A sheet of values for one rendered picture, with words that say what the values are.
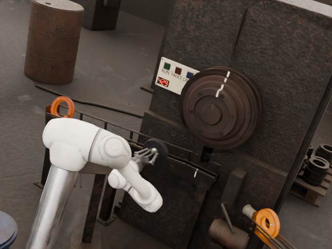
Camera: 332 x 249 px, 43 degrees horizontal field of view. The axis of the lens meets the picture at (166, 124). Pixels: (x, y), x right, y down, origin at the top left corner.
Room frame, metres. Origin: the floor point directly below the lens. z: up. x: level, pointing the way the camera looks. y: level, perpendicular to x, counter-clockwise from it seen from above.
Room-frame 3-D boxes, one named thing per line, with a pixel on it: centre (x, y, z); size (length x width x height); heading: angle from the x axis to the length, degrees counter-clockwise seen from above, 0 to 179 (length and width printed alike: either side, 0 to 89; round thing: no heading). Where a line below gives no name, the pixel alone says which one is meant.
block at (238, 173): (2.17, -0.49, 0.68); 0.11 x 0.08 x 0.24; 158
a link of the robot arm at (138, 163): (1.86, 0.10, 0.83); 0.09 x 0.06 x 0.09; 68
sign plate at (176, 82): (2.47, 0.01, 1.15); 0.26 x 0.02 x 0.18; 68
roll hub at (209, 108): (2.15, -0.23, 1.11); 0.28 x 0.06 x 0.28; 68
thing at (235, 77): (2.25, -0.26, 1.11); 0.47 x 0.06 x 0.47; 68
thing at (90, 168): (2.16, 0.33, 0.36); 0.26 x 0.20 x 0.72; 103
